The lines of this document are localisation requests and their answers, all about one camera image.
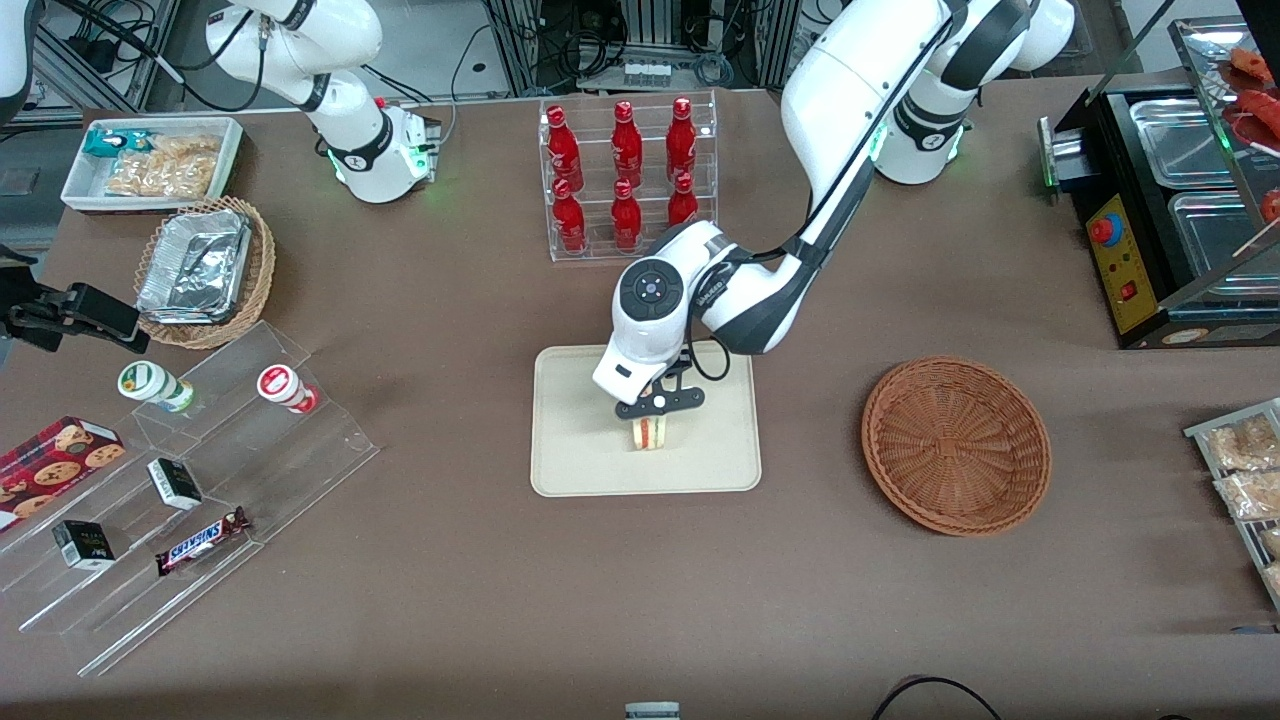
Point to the teal snack packet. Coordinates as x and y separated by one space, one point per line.
110 143

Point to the triangle sandwich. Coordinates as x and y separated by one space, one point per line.
648 432

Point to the beige plastic tray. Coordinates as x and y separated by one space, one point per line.
580 440

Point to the aluminium frame rack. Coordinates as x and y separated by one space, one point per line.
515 50

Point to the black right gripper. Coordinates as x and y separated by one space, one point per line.
38 314

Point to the clear acrylic stepped stand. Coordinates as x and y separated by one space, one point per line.
300 470

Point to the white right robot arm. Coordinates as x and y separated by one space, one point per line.
350 140

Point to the black food warmer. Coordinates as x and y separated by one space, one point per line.
1110 160

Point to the brown wicker basket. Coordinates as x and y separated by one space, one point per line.
955 445

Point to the small black box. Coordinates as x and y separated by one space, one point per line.
83 545
175 483

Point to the red drink bottle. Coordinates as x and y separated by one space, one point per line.
626 218
565 150
681 140
683 205
627 145
570 222

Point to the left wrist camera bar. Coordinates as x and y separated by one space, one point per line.
660 403

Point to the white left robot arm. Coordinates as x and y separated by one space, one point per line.
850 90

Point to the red cookie box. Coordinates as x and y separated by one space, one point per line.
55 465

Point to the white power strip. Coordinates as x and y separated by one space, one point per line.
647 73

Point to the red round knob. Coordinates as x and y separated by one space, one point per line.
1105 230

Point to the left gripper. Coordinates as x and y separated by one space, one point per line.
683 358

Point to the grey device edge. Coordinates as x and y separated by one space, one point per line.
652 712

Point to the white rectangular bin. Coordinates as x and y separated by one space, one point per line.
85 187

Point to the green-lidded white cup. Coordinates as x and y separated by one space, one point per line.
150 382

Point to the red-lidded white cup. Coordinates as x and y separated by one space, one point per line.
282 385

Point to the clear acrylic bottle rack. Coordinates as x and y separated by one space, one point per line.
600 170

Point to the clear bagged pastry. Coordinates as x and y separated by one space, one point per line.
1274 580
1272 542
1255 495
1245 442

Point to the aluminium foil container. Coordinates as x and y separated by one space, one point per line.
195 265

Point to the Snickers chocolate bar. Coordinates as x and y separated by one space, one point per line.
200 540

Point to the light wicker basket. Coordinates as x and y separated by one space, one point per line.
262 270

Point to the clear bag of crackers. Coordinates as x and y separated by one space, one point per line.
165 170

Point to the steel warmer pan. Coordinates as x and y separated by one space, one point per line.
1180 140
1215 235

